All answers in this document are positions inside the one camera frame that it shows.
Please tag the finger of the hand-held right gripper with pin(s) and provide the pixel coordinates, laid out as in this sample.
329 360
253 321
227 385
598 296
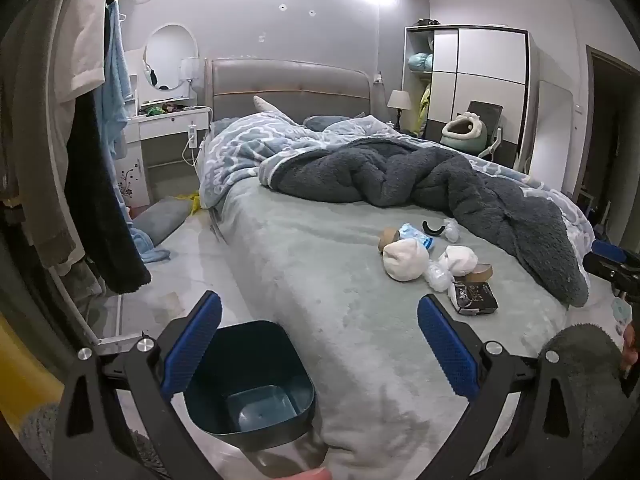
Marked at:
607 250

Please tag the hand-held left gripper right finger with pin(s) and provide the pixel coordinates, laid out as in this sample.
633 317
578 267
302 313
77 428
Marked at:
447 345

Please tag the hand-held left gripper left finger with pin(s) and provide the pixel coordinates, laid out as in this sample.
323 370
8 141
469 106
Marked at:
196 345

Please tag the black cardboard box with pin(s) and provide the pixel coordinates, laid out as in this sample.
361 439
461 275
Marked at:
475 297

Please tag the clear plastic bag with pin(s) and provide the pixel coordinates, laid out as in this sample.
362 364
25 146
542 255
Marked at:
438 276

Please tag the dark teal plastic bin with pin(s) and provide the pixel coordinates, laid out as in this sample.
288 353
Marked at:
250 400

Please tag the cardboard tape roll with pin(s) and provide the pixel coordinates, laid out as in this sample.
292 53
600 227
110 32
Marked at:
387 238
482 273

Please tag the small white paper ball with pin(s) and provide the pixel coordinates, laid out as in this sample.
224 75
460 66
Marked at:
461 259

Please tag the large white paper ball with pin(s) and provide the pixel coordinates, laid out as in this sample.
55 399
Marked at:
405 260

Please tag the small clear plastic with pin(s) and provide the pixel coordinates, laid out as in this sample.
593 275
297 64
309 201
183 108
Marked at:
451 230

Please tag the person's right hand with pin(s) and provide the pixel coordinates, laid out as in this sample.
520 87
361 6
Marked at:
632 347

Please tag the white clothes rack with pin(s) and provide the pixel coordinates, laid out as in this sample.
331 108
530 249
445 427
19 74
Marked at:
107 341

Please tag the black curved plastic piece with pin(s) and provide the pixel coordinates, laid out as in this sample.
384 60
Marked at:
433 232

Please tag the blue plastic wrapper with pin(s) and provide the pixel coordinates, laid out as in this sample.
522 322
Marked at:
417 234

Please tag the grey floor cushion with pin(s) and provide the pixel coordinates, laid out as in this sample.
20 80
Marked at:
162 217

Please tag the grey upholstered bed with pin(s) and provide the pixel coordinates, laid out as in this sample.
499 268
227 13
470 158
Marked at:
310 260

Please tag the yellow cloth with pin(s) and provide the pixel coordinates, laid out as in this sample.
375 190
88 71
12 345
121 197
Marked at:
192 202

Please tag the blue patterned fleece blanket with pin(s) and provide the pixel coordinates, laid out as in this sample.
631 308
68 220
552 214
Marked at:
400 170

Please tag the dark chair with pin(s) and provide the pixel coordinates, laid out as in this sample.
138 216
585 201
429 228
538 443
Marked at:
487 112

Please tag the green and white cat bed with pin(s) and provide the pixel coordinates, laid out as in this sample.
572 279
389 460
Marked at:
462 136

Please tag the black hanging garment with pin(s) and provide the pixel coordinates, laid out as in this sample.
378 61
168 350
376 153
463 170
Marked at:
100 185

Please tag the white power strip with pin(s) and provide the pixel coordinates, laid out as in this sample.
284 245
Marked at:
191 132

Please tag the white vanity desk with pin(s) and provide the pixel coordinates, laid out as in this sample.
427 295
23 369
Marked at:
165 129

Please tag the white wardrobe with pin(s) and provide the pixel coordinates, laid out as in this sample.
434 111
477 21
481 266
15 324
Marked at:
480 60

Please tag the yellow green garment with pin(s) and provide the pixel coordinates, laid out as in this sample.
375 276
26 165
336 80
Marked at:
425 107

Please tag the pile of small desk items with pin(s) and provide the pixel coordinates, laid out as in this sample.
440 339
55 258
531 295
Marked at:
165 108

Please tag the white pillow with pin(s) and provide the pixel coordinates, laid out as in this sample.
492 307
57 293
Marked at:
265 106

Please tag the bedside table lamp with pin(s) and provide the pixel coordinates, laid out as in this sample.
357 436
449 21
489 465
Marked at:
399 100

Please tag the grey blue pillow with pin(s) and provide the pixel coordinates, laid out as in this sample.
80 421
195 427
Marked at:
325 121

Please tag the olive knit sweater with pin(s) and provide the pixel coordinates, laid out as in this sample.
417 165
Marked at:
35 135

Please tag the light blue plush toy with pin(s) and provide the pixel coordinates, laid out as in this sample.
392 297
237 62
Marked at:
420 62

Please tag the white vanity lamp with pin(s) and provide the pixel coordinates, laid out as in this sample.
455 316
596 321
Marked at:
190 72

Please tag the light blue robe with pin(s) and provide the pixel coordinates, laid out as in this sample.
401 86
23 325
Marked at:
114 85

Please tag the white hanging garment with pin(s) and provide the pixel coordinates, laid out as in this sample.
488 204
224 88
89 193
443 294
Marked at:
80 35

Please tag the dark wooden door frame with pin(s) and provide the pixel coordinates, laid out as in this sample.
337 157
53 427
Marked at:
612 135

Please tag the oval wall mirror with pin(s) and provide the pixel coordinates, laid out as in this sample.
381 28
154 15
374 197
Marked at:
170 55

